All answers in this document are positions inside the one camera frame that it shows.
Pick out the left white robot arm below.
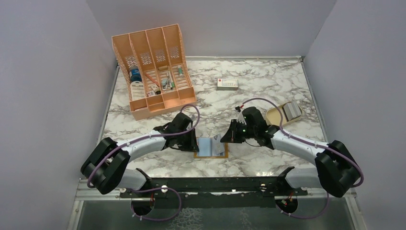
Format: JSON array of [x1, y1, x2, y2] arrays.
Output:
[[80, 112, 198, 197]]

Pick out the black mounting base bar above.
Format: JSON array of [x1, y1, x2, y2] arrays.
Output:
[[120, 168, 307, 209]]

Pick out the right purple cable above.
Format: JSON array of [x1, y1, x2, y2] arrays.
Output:
[[235, 97, 365, 188]]

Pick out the blue tape roll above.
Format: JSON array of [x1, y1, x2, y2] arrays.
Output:
[[129, 68, 143, 82]]

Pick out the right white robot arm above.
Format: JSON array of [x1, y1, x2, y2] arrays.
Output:
[[221, 106, 362, 197]]

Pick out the white label sheet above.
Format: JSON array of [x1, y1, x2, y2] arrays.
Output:
[[130, 81, 145, 101]]

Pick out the aluminium frame rail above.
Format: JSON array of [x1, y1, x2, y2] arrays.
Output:
[[75, 180, 358, 201]]

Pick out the metal binder clip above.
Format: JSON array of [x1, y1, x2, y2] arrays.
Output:
[[161, 77, 172, 91]]

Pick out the purple cable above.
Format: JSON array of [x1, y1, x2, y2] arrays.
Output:
[[87, 104, 201, 188], [235, 97, 365, 188]]

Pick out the white small card box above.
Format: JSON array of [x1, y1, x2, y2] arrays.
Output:
[[216, 78, 238, 91]]

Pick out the beige oval tray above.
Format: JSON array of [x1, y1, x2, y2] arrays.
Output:
[[265, 103, 303, 127]]

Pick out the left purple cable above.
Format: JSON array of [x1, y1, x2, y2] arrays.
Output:
[[87, 104, 201, 188]]

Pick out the green white marker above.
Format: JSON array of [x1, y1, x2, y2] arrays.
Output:
[[177, 65, 184, 78]]

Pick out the stack of grey cards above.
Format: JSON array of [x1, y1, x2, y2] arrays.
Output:
[[282, 101, 302, 122]]

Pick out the peach plastic desk organizer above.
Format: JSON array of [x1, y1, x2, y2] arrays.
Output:
[[112, 24, 197, 120]]

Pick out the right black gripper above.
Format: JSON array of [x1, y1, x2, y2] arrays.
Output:
[[221, 118, 257, 143]]

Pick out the small brown eraser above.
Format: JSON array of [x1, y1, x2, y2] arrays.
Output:
[[158, 65, 169, 71]]

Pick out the yellow leather card holder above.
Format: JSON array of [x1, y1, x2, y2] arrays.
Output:
[[193, 137, 228, 159]]

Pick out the red pencil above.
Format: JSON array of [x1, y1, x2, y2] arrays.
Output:
[[145, 73, 160, 87]]

